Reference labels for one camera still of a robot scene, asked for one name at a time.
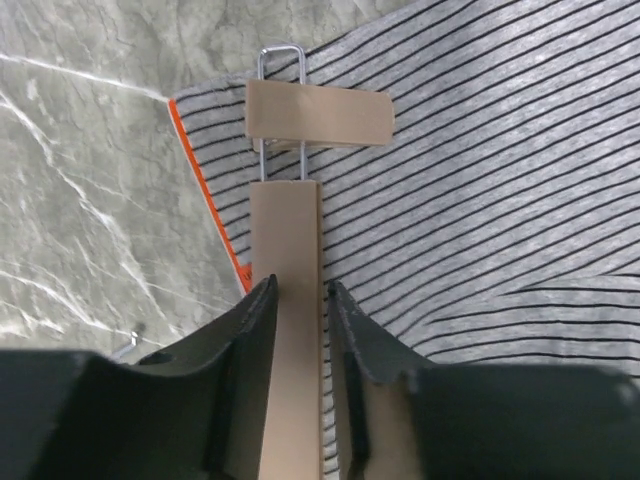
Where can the grey striped boxer underwear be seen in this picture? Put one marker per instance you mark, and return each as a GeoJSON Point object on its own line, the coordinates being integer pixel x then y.
{"type": "Point", "coordinates": [502, 221]}

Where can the beige clip hanger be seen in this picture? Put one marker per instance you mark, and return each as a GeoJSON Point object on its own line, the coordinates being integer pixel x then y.
{"type": "Point", "coordinates": [284, 115]}

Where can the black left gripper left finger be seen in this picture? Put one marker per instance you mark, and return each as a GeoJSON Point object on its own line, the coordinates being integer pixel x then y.
{"type": "Point", "coordinates": [193, 410]}

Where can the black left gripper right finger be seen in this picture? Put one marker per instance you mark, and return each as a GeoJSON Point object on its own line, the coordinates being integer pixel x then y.
{"type": "Point", "coordinates": [401, 416]}

